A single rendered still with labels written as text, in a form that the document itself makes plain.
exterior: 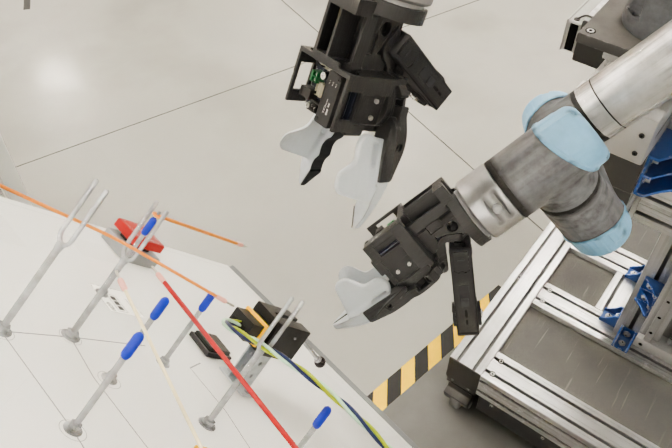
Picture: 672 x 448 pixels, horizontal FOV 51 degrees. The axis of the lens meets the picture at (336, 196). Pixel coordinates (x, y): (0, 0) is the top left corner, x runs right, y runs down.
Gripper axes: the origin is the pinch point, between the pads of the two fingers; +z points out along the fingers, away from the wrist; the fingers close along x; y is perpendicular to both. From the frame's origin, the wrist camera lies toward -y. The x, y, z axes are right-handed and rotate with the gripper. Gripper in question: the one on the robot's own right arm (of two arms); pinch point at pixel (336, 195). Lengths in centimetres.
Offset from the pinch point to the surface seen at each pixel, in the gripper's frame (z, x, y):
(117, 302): 18.5, -11.1, 14.6
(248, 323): 13.7, 1.1, 7.1
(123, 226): 18.6, -25.6, 7.3
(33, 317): 13.2, -4.6, 26.2
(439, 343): 82, -44, -114
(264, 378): 25.9, -2.0, -1.1
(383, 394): 93, -42, -93
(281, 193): 76, -124, -110
